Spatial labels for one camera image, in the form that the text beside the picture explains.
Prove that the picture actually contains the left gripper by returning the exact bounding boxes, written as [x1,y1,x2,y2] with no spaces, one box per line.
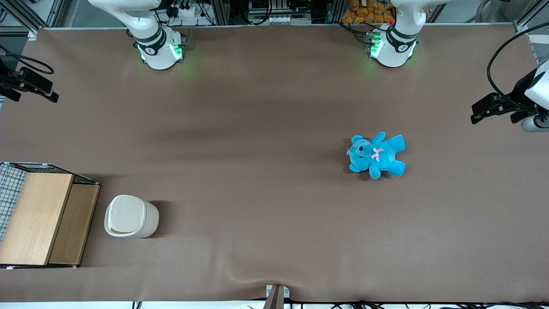
[471,59,549,125]

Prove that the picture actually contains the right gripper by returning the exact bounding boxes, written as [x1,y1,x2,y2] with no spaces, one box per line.
[0,58,60,104]

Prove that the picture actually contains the cream lidded trash can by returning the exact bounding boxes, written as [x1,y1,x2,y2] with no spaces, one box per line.
[104,194,160,239]

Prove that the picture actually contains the blue teddy bear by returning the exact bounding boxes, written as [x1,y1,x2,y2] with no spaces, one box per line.
[347,131,407,180]

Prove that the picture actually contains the orange plush toys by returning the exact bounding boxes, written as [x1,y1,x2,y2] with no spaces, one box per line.
[341,0,430,25]

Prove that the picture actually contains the white power strip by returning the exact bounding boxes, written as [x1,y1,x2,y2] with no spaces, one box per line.
[169,3,205,19]

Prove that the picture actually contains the brown table cover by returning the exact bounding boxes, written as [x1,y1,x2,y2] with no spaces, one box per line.
[0,24,549,303]

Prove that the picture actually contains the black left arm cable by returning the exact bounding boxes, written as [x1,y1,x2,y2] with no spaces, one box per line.
[487,21,549,100]

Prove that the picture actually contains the wooden shelf with wire rack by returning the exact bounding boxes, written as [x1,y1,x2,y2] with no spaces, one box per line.
[0,162,101,270]

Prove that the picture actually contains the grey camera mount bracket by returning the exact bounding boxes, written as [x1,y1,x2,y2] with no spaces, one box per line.
[264,283,291,309]

